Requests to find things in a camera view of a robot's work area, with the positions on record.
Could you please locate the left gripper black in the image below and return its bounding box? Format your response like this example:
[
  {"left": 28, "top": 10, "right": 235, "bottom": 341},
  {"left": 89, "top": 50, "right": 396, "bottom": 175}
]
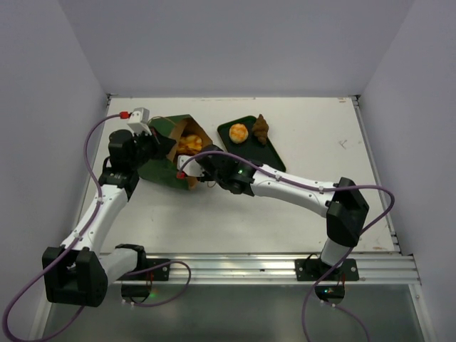
[{"left": 128, "top": 126, "right": 176, "bottom": 170}]

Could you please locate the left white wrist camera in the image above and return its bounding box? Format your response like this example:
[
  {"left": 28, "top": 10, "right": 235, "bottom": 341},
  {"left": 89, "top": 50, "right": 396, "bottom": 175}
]
[{"left": 127, "top": 108, "right": 152, "bottom": 135}]

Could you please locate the round yellow fake bun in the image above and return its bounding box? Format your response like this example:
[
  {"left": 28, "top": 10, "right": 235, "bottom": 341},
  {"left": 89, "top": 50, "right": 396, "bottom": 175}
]
[{"left": 229, "top": 123, "right": 249, "bottom": 144}]

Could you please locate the green brown paper bag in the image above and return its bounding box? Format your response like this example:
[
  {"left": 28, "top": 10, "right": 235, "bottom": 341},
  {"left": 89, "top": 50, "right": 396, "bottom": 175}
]
[{"left": 138, "top": 115, "right": 212, "bottom": 190}]

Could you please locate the brown fake croissant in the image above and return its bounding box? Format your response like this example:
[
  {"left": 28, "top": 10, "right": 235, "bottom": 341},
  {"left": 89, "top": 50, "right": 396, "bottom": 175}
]
[{"left": 252, "top": 114, "right": 269, "bottom": 145}]

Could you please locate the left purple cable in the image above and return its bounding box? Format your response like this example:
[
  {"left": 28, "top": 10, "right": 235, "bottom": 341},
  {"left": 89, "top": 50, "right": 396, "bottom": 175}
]
[{"left": 0, "top": 110, "right": 192, "bottom": 342}]

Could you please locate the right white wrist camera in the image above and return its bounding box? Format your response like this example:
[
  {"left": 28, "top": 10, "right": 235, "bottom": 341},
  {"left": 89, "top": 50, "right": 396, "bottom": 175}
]
[{"left": 177, "top": 155, "right": 204, "bottom": 179}]

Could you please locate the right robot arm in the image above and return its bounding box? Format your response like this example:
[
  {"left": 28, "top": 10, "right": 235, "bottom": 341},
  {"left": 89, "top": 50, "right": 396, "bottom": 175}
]
[{"left": 196, "top": 145, "right": 369, "bottom": 280}]

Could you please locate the orange twisted fake bread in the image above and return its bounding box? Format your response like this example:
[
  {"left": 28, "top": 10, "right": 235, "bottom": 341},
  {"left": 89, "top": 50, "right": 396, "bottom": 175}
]
[{"left": 177, "top": 134, "right": 202, "bottom": 155}]

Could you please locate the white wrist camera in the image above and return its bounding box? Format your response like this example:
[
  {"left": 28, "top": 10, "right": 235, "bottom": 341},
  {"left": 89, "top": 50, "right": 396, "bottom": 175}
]
[
  {"left": 127, "top": 108, "right": 152, "bottom": 135},
  {"left": 177, "top": 155, "right": 204, "bottom": 179}
]

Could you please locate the dark green tray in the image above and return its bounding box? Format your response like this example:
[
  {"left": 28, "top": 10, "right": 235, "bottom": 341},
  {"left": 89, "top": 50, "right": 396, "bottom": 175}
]
[{"left": 217, "top": 115, "right": 286, "bottom": 172}]

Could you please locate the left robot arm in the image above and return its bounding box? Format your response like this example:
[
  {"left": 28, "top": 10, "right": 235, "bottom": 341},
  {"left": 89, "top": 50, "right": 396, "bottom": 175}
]
[{"left": 42, "top": 130, "right": 175, "bottom": 307}]

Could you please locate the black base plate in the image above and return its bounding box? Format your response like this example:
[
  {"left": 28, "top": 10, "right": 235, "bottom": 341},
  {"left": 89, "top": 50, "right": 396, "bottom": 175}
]
[
  {"left": 294, "top": 254, "right": 360, "bottom": 281},
  {"left": 120, "top": 259, "right": 170, "bottom": 281}
]

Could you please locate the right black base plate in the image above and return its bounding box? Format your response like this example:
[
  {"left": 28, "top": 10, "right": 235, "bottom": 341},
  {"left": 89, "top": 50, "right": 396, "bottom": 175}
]
[{"left": 294, "top": 254, "right": 360, "bottom": 281}]

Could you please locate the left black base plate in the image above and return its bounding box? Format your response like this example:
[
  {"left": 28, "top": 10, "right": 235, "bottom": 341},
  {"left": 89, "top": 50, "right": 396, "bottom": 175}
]
[{"left": 120, "top": 259, "right": 170, "bottom": 281}]

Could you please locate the aluminium rail frame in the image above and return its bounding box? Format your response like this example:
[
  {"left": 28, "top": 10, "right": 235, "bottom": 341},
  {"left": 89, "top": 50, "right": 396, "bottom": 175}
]
[{"left": 28, "top": 93, "right": 437, "bottom": 342}]

